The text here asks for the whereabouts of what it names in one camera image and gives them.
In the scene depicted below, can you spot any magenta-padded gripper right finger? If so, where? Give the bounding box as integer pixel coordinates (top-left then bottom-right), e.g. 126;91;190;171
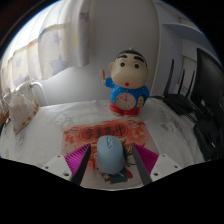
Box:
131;143;184;186

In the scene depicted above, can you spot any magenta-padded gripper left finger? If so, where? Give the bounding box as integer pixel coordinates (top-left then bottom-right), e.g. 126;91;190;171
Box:
41;143;92;186

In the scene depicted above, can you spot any light blue computer mouse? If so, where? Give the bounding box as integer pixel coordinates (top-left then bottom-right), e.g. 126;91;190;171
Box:
96;134;127;176

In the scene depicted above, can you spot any red printed mouse pad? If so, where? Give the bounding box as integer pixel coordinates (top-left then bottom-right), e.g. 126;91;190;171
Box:
63;119;160;186

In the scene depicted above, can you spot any white printed tablecloth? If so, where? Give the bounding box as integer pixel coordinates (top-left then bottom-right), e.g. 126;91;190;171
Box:
0;98;208;191

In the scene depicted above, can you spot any black router with antennas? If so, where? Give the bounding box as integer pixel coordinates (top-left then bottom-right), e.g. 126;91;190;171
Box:
151;58;198;116

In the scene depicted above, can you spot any large white conch shell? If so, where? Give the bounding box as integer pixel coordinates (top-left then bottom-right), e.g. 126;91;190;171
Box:
8;93;40;135

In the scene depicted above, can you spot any cartoon boy clock figurine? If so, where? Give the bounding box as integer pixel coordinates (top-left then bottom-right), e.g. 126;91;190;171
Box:
101;48;151;118

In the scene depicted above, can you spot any black computer monitor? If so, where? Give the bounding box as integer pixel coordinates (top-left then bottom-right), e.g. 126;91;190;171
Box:
189;47;224;161

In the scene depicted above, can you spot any white star-print curtain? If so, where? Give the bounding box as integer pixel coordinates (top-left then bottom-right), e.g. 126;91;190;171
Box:
0;0;93;98

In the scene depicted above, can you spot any white wall shelf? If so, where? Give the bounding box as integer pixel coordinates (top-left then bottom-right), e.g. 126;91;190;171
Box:
163;13;214;51

